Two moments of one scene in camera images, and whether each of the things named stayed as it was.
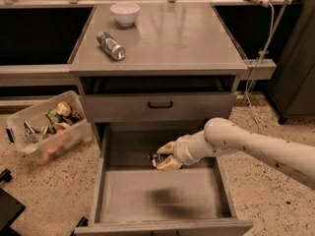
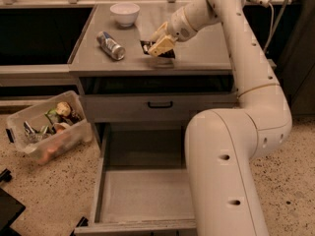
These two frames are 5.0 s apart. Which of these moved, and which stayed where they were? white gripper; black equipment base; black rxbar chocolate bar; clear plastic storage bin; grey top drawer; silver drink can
Moved: white gripper; black rxbar chocolate bar
Stayed: clear plastic storage bin; silver drink can; grey top drawer; black equipment base
